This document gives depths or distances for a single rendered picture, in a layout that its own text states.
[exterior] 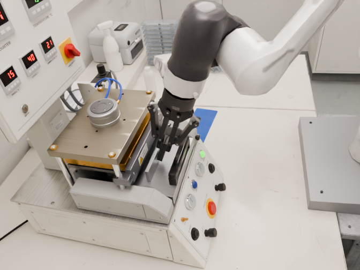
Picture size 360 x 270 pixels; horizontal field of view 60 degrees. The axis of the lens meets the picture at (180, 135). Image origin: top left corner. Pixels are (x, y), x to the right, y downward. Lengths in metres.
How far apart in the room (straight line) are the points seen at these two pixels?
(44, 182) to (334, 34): 2.44
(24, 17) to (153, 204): 0.50
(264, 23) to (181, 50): 2.65
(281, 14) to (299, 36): 2.59
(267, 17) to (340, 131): 2.09
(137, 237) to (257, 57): 0.55
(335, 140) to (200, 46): 0.76
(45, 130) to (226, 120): 0.74
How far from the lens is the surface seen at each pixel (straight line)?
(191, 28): 0.56
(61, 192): 0.93
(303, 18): 0.60
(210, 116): 1.35
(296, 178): 1.12
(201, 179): 0.94
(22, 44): 0.78
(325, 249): 0.99
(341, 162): 1.14
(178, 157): 0.80
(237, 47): 0.59
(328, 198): 1.03
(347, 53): 2.96
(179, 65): 0.60
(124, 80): 1.61
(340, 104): 2.82
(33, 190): 0.98
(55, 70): 0.86
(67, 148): 0.76
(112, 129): 0.77
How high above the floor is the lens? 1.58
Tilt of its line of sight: 41 degrees down
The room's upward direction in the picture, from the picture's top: 8 degrees counter-clockwise
